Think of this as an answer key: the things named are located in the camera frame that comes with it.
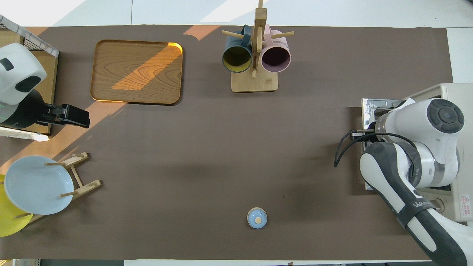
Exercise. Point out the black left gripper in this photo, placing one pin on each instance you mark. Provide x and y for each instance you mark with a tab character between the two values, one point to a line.
55	110

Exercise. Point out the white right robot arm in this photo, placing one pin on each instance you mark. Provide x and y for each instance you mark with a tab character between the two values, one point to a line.
406	125

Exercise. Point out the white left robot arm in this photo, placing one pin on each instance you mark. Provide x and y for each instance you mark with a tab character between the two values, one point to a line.
16	70

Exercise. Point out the cream toaster oven body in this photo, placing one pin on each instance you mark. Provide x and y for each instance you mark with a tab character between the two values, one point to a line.
466	166

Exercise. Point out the wooden stepped shelf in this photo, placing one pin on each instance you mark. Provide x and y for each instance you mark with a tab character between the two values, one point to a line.
50	77

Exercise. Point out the light blue plate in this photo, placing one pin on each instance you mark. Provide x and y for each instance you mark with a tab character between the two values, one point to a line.
37	184

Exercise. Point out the wooden plate rack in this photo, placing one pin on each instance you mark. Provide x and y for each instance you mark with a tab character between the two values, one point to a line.
87	186

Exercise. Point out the wooden serving tray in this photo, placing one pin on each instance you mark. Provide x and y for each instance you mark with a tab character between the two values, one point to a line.
136	72

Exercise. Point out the yellow plate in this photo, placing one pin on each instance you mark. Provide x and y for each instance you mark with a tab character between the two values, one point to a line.
9	221

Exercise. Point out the brown table mat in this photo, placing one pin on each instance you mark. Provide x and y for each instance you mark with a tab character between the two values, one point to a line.
221	147

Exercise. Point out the dark blue mug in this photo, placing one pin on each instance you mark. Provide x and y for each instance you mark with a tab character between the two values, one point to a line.
236	59

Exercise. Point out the wooden mug tree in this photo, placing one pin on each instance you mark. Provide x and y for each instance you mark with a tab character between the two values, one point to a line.
255	83

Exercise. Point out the pink mug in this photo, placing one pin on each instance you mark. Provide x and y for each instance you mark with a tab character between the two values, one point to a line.
276	59

